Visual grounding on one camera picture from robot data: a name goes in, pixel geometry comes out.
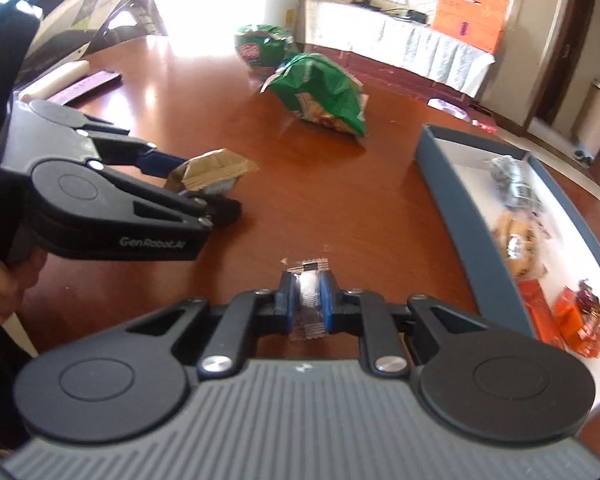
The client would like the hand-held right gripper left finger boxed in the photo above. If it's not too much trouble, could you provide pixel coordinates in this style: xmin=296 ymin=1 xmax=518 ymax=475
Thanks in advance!
xmin=126 ymin=270 xmax=298 ymax=380

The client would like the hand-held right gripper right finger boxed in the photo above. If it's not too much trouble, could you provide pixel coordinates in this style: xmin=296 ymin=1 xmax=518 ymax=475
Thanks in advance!
xmin=319 ymin=270 xmax=483 ymax=380

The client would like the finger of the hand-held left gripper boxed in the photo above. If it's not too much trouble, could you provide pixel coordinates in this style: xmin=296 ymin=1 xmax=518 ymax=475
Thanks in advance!
xmin=95 ymin=167 xmax=244 ymax=233
xmin=77 ymin=114 xmax=188 ymax=181

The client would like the small silver wrapper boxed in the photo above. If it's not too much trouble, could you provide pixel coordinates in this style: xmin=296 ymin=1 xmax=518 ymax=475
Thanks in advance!
xmin=280 ymin=257 xmax=331 ymax=343

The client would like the tan foil snack packet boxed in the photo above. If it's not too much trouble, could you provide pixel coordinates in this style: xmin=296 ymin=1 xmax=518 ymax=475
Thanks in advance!
xmin=165 ymin=148 xmax=260 ymax=196

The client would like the blue-grey box with white inside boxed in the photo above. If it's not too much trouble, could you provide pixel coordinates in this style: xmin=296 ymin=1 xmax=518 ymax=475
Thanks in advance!
xmin=415 ymin=124 xmax=600 ymax=411

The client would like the beige round snack packet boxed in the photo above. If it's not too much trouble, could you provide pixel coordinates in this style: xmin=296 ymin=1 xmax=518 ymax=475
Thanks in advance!
xmin=492 ymin=210 xmax=548 ymax=281

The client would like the orange snack bar packet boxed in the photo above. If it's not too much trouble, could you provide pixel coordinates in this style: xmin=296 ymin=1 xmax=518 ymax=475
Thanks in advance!
xmin=517 ymin=280 xmax=563 ymax=343

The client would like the clear pink candy packet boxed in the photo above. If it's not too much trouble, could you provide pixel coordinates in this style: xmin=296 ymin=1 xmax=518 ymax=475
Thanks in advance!
xmin=575 ymin=280 xmax=600 ymax=321

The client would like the purple flat strip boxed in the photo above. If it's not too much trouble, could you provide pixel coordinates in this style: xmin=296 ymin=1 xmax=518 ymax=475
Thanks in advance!
xmin=55 ymin=70 xmax=123 ymax=108

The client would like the cream paper roll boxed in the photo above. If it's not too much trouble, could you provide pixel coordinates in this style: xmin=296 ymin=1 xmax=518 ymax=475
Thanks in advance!
xmin=20 ymin=60 xmax=91 ymax=103

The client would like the green bag with red label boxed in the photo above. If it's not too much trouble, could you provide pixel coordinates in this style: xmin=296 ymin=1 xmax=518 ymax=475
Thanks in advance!
xmin=233 ymin=24 xmax=293 ymax=78

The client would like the large green chip bag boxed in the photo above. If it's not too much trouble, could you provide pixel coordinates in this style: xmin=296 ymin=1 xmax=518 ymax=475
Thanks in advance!
xmin=260 ymin=52 xmax=368 ymax=137

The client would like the flat printed cardboard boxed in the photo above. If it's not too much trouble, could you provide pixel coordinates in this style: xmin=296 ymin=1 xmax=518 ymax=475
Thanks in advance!
xmin=25 ymin=0 xmax=151 ymax=56

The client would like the grey printed packet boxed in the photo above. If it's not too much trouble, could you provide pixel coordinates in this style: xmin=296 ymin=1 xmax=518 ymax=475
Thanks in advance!
xmin=489 ymin=155 xmax=543 ymax=211

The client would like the purple and white bottle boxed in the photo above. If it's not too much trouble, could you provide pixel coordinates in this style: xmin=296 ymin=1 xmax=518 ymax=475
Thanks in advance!
xmin=427 ymin=97 xmax=468 ymax=118

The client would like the red pink packet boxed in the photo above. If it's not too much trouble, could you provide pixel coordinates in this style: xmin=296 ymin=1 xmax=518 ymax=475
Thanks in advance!
xmin=470 ymin=105 xmax=497 ymax=132

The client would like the small orange snack packet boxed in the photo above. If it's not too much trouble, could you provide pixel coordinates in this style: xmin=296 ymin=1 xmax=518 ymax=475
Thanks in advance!
xmin=552 ymin=287 xmax=600 ymax=359

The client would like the cabinet with white cloth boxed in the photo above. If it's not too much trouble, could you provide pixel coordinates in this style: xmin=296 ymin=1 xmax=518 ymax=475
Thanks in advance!
xmin=305 ymin=0 xmax=496 ymax=98

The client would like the orange cardboard box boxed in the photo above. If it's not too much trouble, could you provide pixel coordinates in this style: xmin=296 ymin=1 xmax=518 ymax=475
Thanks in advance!
xmin=432 ymin=0 xmax=508 ymax=53

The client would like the brown wooden door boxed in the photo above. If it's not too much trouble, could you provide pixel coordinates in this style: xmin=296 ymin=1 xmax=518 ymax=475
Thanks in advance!
xmin=527 ymin=0 xmax=588 ymax=131

